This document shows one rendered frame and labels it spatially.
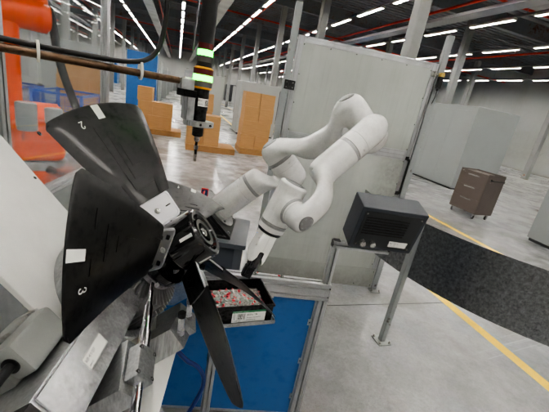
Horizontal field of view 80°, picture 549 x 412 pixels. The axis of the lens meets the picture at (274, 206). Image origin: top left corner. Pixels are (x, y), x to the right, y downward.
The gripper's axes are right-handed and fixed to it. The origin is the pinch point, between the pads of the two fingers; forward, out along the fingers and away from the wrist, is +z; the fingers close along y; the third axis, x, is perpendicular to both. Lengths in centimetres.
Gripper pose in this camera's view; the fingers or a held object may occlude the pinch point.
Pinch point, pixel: (247, 270)
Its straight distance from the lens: 104.6
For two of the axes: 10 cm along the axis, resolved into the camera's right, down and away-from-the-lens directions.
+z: -4.5, 8.5, 2.5
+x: 8.9, 4.1, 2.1
